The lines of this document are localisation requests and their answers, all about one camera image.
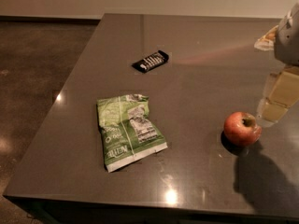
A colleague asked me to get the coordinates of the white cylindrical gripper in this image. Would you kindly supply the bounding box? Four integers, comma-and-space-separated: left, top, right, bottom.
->
254, 2, 299, 128

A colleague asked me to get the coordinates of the green jalapeno chip bag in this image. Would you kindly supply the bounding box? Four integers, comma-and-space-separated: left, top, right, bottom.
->
96, 94, 167, 173

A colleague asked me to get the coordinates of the red apple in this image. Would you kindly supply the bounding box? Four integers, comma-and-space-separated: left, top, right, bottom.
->
223, 112, 262, 147

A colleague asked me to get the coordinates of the black snack bar wrapper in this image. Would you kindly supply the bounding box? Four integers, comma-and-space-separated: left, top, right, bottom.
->
132, 50, 169, 73

